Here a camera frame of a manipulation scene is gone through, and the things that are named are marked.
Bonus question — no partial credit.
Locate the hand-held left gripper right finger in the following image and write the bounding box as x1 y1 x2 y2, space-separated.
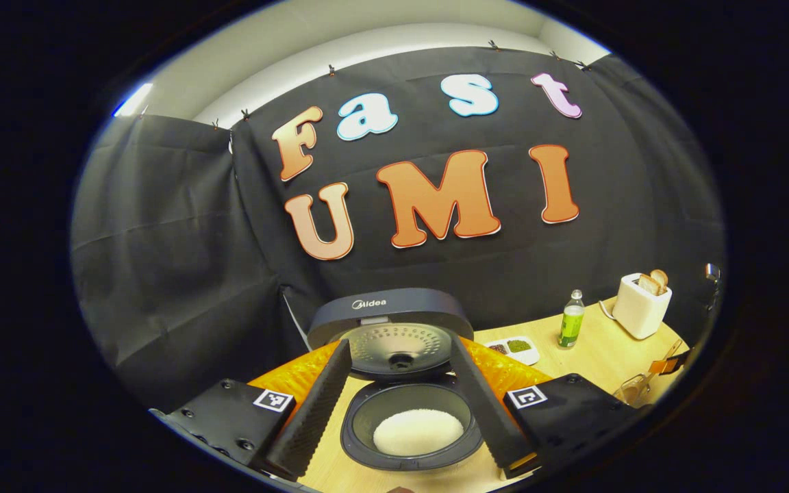
449 336 652 480

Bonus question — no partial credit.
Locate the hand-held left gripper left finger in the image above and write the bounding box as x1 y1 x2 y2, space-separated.
151 339 353 482

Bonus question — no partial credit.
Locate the metal wire chopstick holder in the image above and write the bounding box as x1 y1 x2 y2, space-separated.
614 373 650 408

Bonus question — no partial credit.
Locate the white rice heap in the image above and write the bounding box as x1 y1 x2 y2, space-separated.
373 409 465 457

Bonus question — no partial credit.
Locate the dark grey rice cooker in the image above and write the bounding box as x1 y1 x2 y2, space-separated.
307 288 484 472

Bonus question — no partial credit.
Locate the white toaster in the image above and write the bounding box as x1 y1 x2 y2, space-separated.
612 273 673 340

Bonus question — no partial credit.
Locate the white divided bean dish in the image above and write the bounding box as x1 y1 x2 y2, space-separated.
485 336 540 366

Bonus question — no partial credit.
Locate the green drink bottle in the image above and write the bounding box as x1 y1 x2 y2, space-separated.
558 289 586 350

